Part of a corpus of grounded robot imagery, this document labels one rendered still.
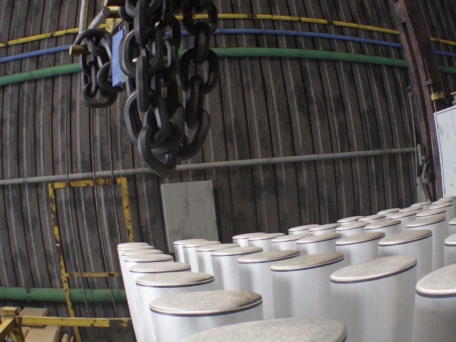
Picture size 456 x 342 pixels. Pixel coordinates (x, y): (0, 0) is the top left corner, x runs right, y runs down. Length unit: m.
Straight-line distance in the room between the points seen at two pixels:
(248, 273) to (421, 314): 0.81
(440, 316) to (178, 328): 0.36
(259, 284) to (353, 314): 0.57
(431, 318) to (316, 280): 0.53
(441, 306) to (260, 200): 5.23
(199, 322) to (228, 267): 0.96
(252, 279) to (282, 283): 0.26
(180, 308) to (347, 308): 0.27
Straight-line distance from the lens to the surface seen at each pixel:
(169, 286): 0.96
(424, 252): 1.19
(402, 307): 0.78
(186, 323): 0.66
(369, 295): 0.76
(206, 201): 5.37
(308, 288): 1.04
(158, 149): 0.55
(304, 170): 5.90
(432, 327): 0.56
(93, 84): 0.76
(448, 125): 5.05
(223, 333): 0.47
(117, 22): 0.85
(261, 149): 5.76
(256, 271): 1.30
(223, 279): 1.62
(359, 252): 1.40
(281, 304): 1.07
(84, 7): 0.93
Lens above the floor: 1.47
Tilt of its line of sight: 5 degrees up
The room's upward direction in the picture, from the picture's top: 6 degrees counter-clockwise
